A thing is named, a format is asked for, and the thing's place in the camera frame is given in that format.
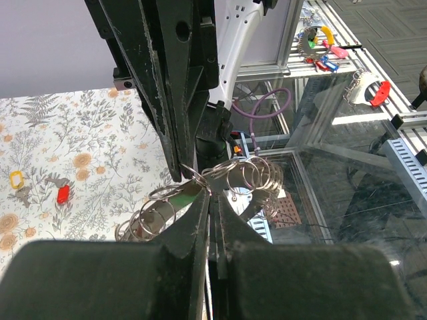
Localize blue slotted cable duct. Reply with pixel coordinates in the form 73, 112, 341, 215
384, 138, 426, 216

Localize spare keyring with coloured tags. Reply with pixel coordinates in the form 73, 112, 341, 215
296, 25, 348, 73

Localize green tag key set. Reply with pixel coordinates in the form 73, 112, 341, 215
170, 195, 195, 209

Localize white keyring with red tag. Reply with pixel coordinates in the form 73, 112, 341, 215
343, 68, 391, 107

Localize yellow tag key set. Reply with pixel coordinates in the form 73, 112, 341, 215
9, 171, 31, 208

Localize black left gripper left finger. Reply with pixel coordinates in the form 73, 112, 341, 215
1, 208, 208, 319

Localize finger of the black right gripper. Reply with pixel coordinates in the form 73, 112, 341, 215
156, 1, 219, 167
100, 1, 181, 182

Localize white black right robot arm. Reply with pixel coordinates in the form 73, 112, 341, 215
86, 1, 276, 182

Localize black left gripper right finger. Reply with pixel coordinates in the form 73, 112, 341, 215
209, 193, 416, 319

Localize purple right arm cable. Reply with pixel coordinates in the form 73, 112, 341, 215
232, 88, 293, 157

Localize floral tablecloth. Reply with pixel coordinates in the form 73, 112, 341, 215
1, 88, 172, 270

